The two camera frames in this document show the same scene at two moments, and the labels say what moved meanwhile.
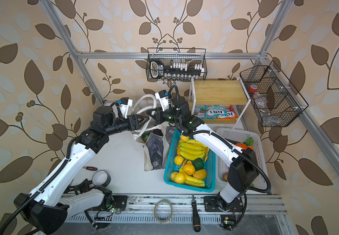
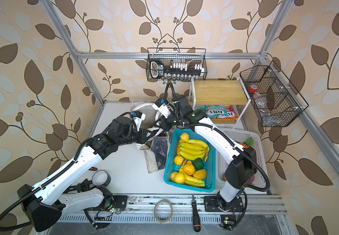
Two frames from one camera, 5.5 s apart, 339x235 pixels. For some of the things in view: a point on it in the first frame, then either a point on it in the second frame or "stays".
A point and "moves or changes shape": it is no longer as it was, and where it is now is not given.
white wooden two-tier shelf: x=217 y=92 stays
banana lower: x=191 y=180 stays
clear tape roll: x=155 y=212 stays
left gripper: x=133 y=124 to x=145 y=135
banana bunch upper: x=192 y=150 stays
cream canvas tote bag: x=154 y=134 moves or changes shape
